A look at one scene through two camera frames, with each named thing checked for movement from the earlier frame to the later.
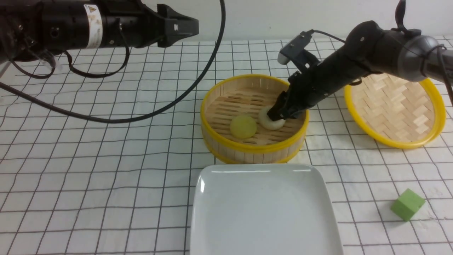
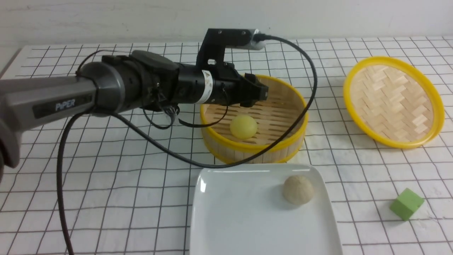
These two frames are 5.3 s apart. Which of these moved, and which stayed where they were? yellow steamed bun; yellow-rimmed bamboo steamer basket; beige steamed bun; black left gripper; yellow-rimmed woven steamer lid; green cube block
Moved: black left gripper; beige steamed bun
Stayed: green cube block; yellow steamed bun; yellow-rimmed bamboo steamer basket; yellow-rimmed woven steamer lid
